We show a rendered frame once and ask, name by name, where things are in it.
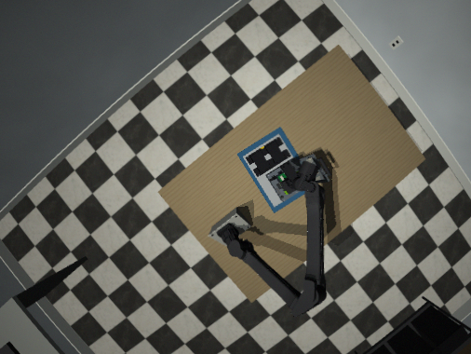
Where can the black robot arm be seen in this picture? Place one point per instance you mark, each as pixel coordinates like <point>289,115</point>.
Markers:
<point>313,292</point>

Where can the green circuit board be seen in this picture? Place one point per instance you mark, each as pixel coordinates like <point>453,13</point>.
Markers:
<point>282,177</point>

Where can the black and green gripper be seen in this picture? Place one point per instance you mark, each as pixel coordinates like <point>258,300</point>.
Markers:
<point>286,188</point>

